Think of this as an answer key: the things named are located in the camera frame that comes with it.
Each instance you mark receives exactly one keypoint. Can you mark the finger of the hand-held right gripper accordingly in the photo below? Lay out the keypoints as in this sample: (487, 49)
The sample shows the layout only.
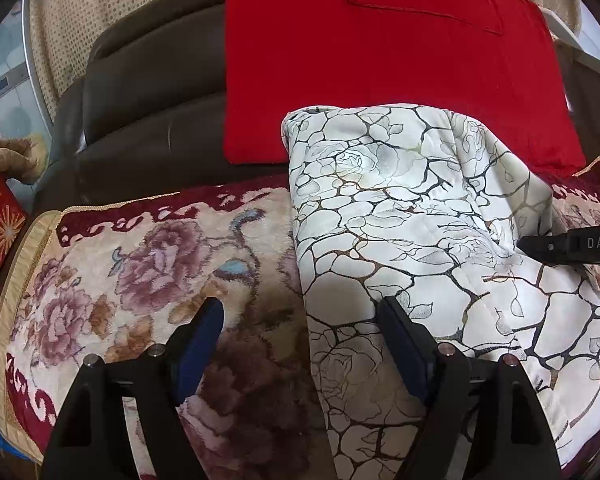
(570, 246)

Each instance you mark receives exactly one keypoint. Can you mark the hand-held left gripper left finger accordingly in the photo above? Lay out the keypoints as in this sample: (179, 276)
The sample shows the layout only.
(199, 340)

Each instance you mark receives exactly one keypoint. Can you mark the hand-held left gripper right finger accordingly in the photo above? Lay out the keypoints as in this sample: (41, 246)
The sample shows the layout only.
(405, 345)

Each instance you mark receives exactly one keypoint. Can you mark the white crackle-print jacket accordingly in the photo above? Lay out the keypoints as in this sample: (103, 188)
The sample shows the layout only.
(405, 220)

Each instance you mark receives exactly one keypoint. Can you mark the floral plush blanket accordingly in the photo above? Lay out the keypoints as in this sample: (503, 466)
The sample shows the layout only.
(129, 270)

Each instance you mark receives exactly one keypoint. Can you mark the white furniture panel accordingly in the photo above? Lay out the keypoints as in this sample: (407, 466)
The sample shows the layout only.
(580, 40)

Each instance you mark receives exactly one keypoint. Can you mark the red cushion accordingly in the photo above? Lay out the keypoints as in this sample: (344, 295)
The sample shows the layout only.
(380, 70)

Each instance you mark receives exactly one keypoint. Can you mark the silver refrigerator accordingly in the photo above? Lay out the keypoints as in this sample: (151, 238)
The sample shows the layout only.
(4, 85)

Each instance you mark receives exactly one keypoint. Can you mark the dark brown leather sofa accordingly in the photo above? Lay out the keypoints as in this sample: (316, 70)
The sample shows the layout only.
(79, 10)

